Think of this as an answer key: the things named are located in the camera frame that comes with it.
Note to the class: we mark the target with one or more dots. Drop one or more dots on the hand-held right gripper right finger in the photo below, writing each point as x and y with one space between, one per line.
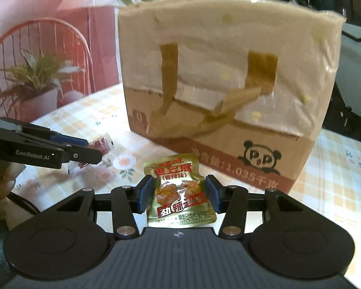
213 194

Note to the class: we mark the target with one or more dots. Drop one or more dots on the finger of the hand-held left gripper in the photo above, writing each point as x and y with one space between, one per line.
84 155
66 140

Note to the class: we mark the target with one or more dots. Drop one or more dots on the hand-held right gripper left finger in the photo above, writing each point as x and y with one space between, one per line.
146 194

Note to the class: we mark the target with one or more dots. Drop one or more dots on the small red white packet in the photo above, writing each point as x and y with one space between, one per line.
103 144

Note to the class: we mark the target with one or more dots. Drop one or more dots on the gold snack packet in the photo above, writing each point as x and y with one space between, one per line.
180 192

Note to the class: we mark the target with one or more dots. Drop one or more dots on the cardboard box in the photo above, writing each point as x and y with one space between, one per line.
294 156

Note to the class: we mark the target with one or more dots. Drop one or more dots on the clear plastic liner bag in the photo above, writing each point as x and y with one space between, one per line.
213 36

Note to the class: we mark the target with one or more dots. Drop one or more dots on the checked floral tablecloth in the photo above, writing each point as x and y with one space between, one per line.
334 171

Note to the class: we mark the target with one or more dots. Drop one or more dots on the printed backdrop cloth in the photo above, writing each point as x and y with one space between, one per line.
33 21

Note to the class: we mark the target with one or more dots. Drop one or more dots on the black exercise bike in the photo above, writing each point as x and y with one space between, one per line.
343 108

